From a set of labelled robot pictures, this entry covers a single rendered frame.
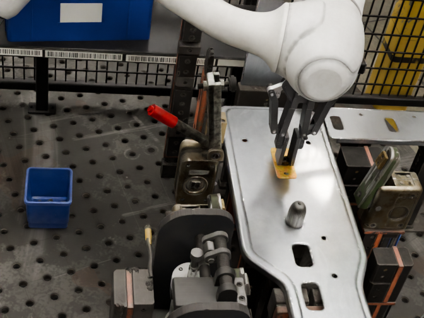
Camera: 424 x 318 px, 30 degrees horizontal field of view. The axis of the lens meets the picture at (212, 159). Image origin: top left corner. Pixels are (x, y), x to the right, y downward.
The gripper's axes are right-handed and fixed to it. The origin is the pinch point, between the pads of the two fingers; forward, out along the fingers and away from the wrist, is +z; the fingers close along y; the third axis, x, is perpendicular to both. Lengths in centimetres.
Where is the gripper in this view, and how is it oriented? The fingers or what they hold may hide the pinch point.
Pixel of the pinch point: (288, 146)
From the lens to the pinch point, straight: 147.5
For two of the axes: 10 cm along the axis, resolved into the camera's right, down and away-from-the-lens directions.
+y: 9.8, 0.3, 1.7
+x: -1.1, -6.8, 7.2
